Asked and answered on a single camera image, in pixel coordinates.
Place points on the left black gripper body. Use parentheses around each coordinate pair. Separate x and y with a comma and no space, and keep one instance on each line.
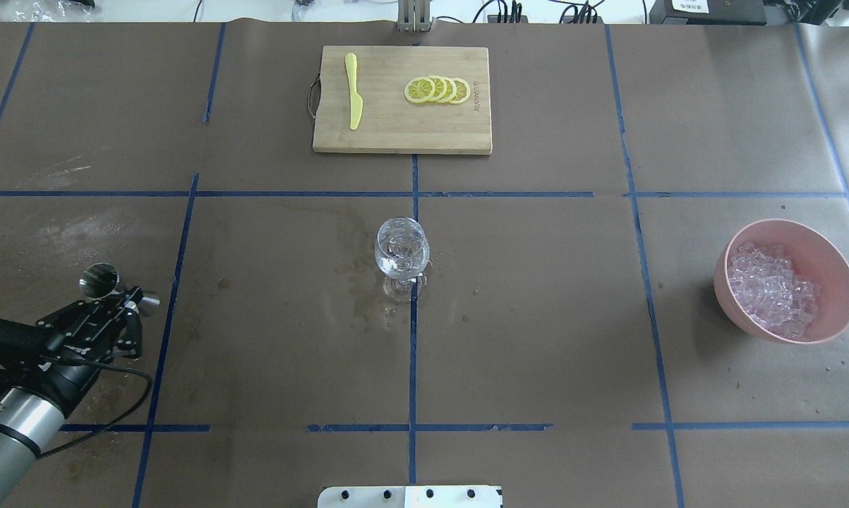
(63,375)

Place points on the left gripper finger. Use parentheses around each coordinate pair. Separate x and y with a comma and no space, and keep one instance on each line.
(129,343)
(96,314)

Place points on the steel jigger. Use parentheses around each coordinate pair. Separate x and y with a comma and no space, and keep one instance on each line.
(103,280)

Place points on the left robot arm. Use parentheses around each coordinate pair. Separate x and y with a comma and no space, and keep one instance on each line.
(28,424)

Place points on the clear ice cubes pile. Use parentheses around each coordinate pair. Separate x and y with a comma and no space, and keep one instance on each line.
(768,288)

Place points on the clear wine glass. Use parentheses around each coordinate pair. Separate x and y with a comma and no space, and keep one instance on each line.
(402,254)

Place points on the pink bowl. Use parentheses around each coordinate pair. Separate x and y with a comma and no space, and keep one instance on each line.
(814,257)

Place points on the black box device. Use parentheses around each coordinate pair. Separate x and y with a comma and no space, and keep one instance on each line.
(751,13)

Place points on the bamboo cutting board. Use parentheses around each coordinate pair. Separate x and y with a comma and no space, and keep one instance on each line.
(390,123)

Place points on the yellow plastic knife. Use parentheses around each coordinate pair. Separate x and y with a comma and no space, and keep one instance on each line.
(351,65)

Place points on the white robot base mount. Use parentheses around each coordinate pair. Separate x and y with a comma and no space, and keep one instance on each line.
(412,496)

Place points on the aluminium frame post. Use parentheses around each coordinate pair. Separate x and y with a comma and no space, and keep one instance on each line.
(414,16)

